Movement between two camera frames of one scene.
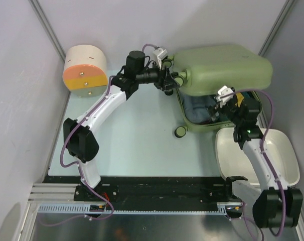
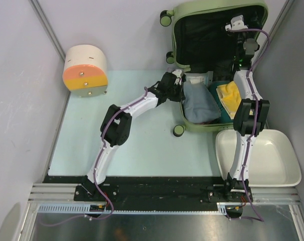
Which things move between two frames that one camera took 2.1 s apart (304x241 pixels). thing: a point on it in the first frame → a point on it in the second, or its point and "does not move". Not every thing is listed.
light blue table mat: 138,138 does not move
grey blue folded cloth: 196,108 does not move
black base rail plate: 113,190 does not move
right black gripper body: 230,110 → 239,39
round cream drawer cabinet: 85,70 does not move
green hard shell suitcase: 209,69 → 213,36
